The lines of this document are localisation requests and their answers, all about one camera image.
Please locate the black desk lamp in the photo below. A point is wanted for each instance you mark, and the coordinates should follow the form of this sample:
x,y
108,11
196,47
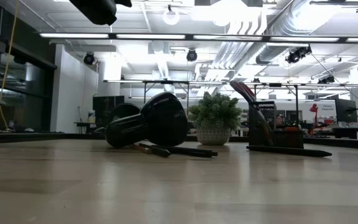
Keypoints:
x,y
163,121

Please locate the black pen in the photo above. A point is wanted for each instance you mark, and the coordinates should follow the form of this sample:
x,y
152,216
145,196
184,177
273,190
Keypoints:
x,y
160,152
291,151
197,152

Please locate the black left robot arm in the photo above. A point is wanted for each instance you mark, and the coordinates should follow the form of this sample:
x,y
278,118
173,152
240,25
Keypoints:
x,y
98,11

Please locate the green potted plant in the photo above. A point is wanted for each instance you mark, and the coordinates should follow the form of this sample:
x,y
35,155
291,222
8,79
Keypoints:
x,y
214,115

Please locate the black ceiling spotlight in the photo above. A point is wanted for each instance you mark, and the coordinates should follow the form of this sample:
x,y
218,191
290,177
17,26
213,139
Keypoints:
x,y
191,55
89,58

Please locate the overhead light bar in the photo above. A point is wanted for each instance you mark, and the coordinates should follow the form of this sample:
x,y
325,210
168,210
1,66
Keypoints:
x,y
197,37

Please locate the white bottle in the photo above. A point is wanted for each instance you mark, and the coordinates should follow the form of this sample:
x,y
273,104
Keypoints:
x,y
91,116

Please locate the person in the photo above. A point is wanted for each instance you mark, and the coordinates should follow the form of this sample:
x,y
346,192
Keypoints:
x,y
280,119

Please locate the red desk lamp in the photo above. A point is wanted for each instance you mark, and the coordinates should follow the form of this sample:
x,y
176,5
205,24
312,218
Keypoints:
x,y
314,109

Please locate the computer monitor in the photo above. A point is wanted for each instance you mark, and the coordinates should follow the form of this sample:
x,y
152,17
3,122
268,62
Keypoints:
x,y
346,110

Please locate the black background table frame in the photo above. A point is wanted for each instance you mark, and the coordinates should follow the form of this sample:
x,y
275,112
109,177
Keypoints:
x,y
275,84
166,82

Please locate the black ceiling camera cluster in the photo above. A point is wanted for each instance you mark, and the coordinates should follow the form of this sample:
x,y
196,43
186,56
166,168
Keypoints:
x,y
297,53

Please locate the silver ceiling duct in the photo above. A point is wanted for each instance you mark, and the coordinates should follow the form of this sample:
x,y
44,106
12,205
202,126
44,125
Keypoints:
x,y
291,21

